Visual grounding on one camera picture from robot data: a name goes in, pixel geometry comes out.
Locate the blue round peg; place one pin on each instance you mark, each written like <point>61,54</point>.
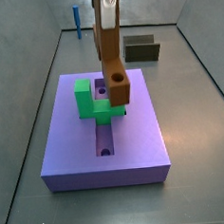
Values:
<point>77,20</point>

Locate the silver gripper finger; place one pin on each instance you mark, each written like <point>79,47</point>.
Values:
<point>108,13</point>

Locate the brown T-shaped block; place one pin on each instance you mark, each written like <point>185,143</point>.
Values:
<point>108,50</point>

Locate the purple base block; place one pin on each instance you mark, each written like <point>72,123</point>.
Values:
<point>81,154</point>

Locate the green U-shaped block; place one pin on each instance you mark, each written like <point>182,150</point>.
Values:
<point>95,105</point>

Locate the black angle bracket fixture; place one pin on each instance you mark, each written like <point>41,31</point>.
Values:
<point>140,48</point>

